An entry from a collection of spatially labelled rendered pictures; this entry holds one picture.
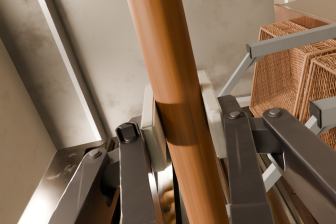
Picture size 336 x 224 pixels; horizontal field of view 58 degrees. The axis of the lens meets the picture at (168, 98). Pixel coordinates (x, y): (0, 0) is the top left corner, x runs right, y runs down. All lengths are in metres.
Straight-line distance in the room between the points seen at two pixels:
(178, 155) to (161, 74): 0.06
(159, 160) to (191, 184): 0.05
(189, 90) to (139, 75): 3.62
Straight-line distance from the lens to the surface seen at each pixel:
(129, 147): 0.15
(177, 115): 0.18
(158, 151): 0.17
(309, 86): 1.23
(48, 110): 4.23
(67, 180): 1.79
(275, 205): 1.27
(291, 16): 1.74
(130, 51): 3.70
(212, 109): 0.16
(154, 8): 0.17
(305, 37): 1.13
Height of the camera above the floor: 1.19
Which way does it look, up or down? 4 degrees up
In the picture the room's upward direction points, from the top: 103 degrees counter-clockwise
